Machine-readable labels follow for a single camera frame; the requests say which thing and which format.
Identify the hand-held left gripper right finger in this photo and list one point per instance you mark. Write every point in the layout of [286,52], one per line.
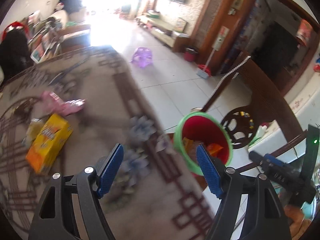
[208,172]

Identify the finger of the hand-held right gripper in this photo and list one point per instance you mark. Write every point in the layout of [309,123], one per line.
[277,172]
[273,160]

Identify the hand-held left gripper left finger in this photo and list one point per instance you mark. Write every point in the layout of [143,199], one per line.
[111,170]

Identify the red bin with green rim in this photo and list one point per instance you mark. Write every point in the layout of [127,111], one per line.
[197,127]

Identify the person's right forearm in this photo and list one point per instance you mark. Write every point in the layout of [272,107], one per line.
[298,220]

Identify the orange snack wrapper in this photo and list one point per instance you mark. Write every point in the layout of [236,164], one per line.
[214,149]

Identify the white appliance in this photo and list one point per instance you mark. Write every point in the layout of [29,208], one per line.
[300,110]

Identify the dark wooden chair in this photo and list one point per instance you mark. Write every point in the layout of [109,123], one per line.
[275,100]

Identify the orange and yellow snack box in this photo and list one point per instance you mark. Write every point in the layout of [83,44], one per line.
[48,142]

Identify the pink foil wrapper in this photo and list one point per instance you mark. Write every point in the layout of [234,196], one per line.
[62,103]

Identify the floral printed table cover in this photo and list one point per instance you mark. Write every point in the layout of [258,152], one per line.
[105,85]

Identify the pale yellow wrapper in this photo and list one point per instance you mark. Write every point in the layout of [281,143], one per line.
[33,128]

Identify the red dustpan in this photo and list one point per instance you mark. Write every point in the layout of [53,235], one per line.
[204,71]

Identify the purple plastic stool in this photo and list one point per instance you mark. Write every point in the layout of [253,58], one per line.
[142,57]

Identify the wooden low cabinet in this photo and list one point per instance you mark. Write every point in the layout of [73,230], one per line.
[75,37]

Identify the long low TV cabinet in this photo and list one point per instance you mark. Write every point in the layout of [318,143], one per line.
[165,33]

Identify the pile of picture books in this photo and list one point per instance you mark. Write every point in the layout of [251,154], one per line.
[42,40]

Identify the black clothing pile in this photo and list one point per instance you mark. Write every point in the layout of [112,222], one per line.
[13,55]

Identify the framed picture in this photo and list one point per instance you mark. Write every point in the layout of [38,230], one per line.
[181,23]

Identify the red cloth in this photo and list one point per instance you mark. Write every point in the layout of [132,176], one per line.
[12,27]

